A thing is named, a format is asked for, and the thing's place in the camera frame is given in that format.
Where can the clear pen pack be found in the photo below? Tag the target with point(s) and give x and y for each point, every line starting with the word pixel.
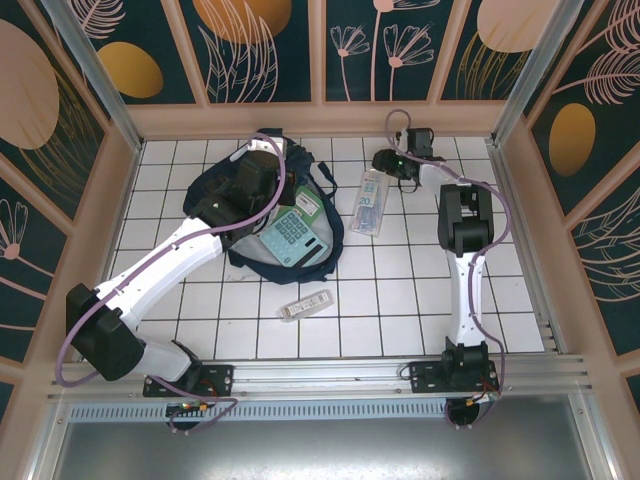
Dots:
pixel 370 202

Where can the green notebook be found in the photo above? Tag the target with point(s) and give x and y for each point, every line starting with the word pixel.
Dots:
pixel 307 205

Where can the navy blue backpack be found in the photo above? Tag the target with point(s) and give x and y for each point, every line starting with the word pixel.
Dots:
pixel 305 162

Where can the teal calculator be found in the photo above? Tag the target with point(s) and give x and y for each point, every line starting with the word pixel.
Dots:
pixel 292 237

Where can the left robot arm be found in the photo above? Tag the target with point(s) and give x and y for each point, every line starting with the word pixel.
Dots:
pixel 165 260

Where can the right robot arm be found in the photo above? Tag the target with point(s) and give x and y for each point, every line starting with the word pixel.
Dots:
pixel 465 300

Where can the small circuit board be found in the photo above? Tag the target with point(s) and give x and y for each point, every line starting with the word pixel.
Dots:
pixel 192 407
pixel 482 398

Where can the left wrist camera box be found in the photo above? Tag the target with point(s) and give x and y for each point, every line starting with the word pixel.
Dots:
pixel 265 146

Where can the aluminium side rail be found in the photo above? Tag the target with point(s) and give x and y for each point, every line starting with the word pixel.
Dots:
pixel 525 260

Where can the aluminium frame post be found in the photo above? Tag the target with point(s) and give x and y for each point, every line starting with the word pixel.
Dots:
pixel 530 75
pixel 100 85

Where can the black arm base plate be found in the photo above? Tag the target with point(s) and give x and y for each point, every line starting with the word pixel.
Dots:
pixel 220 375
pixel 425 377

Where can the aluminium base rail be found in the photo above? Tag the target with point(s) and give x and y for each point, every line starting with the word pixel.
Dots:
pixel 325 375

